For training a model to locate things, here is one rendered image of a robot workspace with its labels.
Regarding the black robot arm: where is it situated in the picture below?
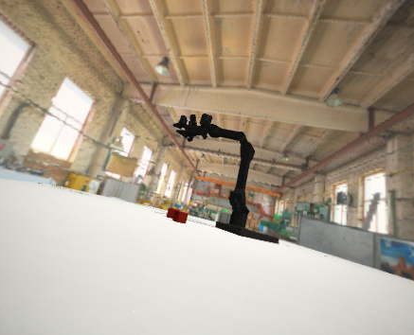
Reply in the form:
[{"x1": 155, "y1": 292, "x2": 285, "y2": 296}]
[{"x1": 196, "y1": 114, "x2": 255, "y2": 228}]

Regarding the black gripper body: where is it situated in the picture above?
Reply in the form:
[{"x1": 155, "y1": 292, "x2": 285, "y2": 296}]
[{"x1": 179, "y1": 115, "x2": 197, "y2": 142}]

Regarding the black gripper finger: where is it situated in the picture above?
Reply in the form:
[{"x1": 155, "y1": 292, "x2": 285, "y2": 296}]
[
  {"x1": 173, "y1": 122, "x2": 182, "y2": 130},
  {"x1": 176, "y1": 130, "x2": 187, "y2": 138}
]

